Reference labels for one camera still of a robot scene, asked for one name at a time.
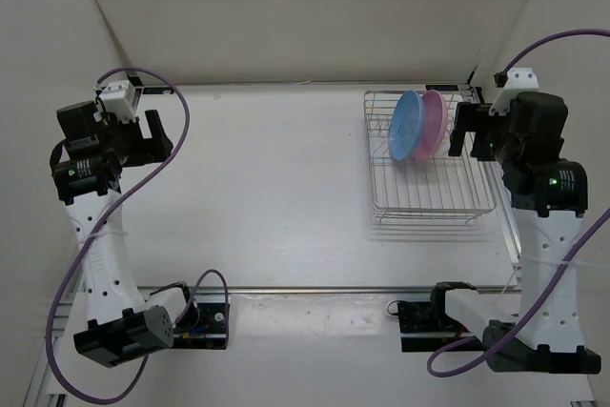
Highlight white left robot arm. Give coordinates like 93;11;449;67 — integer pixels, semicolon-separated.
50;97;200;368

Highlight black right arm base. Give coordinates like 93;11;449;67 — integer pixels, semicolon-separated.
386;282;483;353

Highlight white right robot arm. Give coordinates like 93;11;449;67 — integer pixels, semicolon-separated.
427;92;609;378

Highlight black XDOF label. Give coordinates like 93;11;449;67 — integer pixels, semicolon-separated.
142;87;174;95

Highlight blue plastic plate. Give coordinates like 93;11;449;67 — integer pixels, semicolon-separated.
389;91;425;161

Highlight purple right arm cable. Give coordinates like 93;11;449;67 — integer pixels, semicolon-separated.
426;29;610;377

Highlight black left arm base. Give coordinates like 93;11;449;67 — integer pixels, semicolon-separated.
146;282;230;350

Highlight pink plastic plate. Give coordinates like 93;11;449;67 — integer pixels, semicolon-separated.
413;90;448;159

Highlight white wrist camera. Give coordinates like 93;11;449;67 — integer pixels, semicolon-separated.
98;80;141;123
489;68;539;116

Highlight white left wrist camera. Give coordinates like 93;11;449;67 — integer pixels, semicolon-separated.
98;80;141;123

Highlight metal wire dish rack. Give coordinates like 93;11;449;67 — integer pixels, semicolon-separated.
363;91;496;226

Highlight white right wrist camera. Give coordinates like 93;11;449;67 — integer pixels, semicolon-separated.
489;68;539;116

